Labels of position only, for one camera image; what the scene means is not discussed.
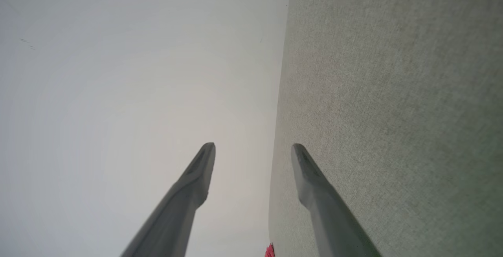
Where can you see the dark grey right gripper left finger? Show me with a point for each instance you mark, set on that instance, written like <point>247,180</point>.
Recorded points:
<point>177,210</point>

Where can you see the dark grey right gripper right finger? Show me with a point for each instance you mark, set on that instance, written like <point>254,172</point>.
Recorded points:
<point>330,217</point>

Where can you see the red basketball jersey white trim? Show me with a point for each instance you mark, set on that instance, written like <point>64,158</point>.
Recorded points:
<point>270,251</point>

